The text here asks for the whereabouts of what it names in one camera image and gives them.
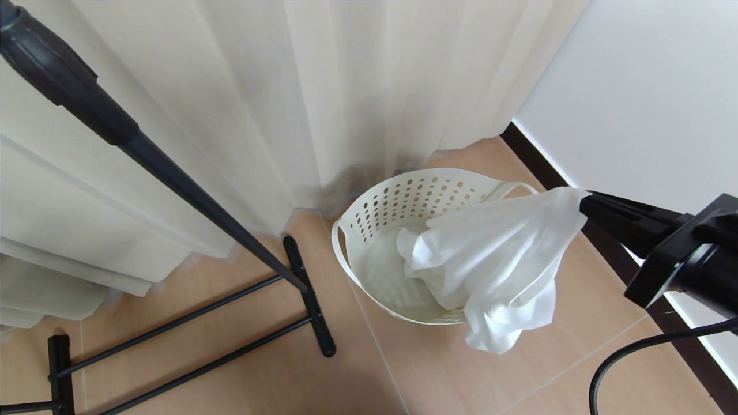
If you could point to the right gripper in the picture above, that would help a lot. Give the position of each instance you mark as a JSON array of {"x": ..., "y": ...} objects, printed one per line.
[{"x": 680, "y": 259}]

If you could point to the black clothes rack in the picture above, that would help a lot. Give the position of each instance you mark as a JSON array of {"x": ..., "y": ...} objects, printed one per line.
[{"x": 69, "y": 83}]

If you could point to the white laundry basket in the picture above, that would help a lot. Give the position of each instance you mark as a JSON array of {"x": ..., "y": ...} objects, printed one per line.
[{"x": 403, "y": 196}]

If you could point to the beige curtain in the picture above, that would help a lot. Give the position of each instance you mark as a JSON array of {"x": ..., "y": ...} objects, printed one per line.
[{"x": 288, "y": 86}]

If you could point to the white printed t-shirt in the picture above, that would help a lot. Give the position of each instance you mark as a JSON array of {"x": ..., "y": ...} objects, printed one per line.
[{"x": 501, "y": 259}]

